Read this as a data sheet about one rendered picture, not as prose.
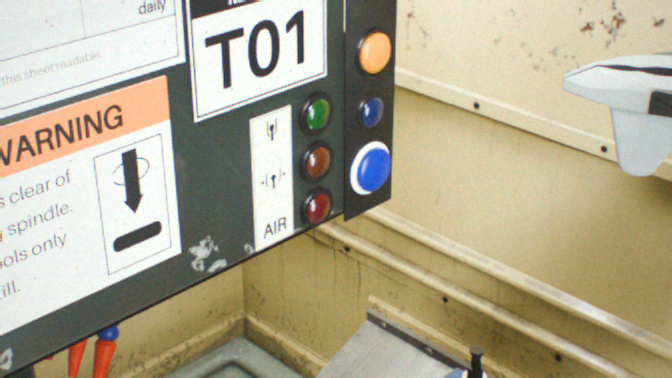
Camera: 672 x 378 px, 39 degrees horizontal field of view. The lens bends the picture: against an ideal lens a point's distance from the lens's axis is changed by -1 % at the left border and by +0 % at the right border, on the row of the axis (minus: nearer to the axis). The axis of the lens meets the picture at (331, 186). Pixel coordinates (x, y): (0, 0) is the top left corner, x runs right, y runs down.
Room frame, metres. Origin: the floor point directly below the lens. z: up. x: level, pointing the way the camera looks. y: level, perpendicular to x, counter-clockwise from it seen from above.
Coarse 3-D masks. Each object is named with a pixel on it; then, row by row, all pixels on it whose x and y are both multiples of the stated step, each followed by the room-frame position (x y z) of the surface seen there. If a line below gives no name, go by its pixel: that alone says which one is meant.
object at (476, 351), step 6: (474, 348) 0.80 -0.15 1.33; (480, 348) 0.80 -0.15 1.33; (474, 354) 0.79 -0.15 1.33; (480, 354) 0.79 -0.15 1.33; (474, 360) 0.79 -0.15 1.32; (480, 360) 0.80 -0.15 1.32; (468, 366) 0.80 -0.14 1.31; (474, 366) 0.79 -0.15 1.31; (480, 366) 0.80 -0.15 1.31; (468, 372) 0.79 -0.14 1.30; (474, 372) 0.79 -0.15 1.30; (480, 372) 0.79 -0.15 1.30
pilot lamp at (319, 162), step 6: (318, 150) 0.53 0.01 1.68; (324, 150) 0.53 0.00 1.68; (312, 156) 0.53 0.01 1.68; (318, 156) 0.53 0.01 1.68; (324, 156) 0.53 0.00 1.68; (330, 156) 0.54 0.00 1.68; (312, 162) 0.52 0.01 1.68; (318, 162) 0.53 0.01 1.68; (324, 162) 0.53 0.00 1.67; (330, 162) 0.54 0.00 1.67; (312, 168) 0.52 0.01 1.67; (318, 168) 0.53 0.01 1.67; (324, 168) 0.53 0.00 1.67; (312, 174) 0.52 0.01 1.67; (318, 174) 0.53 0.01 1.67; (324, 174) 0.53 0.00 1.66
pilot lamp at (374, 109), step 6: (372, 102) 0.56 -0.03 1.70; (378, 102) 0.56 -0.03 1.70; (366, 108) 0.56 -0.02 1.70; (372, 108) 0.56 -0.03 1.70; (378, 108) 0.56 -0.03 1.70; (366, 114) 0.56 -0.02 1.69; (372, 114) 0.56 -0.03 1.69; (378, 114) 0.56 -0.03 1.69; (366, 120) 0.56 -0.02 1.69; (372, 120) 0.56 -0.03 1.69; (378, 120) 0.56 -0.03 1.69; (366, 126) 0.56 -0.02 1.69; (372, 126) 0.56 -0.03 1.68
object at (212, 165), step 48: (336, 0) 0.55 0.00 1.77; (336, 48) 0.55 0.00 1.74; (96, 96) 0.43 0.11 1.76; (288, 96) 0.52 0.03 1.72; (336, 96) 0.55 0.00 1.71; (192, 144) 0.47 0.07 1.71; (240, 144) 0.49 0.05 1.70; (336, 144) 0.55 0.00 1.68; (192, 192) 0.47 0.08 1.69; (240, 192) 0.49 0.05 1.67; (336, 192) 0.55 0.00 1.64; (192, 240) 0.47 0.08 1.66; (240, 240) 0.49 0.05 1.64; (144, 288) 0.44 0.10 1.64; (0, 336) 0.38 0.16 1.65; (48, 336) 0.40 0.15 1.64
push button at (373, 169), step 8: (368, 152) 0.56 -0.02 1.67; (376, 152) 0.56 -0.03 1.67; (384, 152) 0.57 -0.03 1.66; (360, 160) 0.56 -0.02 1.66; (368, 160) 0.56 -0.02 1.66; (376, 160) 0.56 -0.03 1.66; (384, 160) 0.56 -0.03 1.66; (360, 168) 0.55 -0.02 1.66; (368, 168) 0.55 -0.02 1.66; (376, 168) 0.56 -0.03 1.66; (384, 168) 0.56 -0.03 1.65; (360, 176) 0.55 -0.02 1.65; (368, 176) 0.55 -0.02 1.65; (376, 176) 0.56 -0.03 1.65; (384, 176) 0.56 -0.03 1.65; (360, 184) 0.55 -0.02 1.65; (368, 184) 0.55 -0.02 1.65; (376, 184) 0.56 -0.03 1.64
